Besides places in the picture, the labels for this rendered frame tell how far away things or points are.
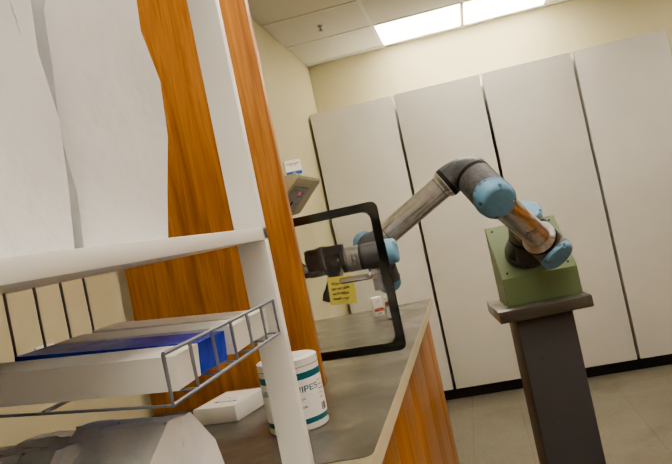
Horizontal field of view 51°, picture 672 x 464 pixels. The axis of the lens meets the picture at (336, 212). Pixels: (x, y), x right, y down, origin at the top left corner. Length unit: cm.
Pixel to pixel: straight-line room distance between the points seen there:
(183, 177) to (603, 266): 363
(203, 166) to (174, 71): 27
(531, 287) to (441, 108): 262
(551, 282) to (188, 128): 139
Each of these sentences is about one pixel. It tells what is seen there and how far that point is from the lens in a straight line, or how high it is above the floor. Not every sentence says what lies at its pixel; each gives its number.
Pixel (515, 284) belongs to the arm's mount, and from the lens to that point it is 262.
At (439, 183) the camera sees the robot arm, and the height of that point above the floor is 141.
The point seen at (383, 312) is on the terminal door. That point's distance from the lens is 189.
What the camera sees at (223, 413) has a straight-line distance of 176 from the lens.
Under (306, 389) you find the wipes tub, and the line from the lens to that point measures 151.
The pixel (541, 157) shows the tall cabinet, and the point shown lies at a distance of 504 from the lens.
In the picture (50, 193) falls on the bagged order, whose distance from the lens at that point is 68.
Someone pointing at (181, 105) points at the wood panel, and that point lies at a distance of 198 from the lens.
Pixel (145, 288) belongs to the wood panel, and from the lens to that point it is 202.
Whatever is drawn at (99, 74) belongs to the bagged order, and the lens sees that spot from 80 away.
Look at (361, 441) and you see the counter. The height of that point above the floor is 94.
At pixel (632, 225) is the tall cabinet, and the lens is 512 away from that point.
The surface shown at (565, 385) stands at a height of 64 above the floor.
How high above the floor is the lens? 133
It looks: 2 degrees up
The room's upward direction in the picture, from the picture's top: 12 degrees counter-clockwise
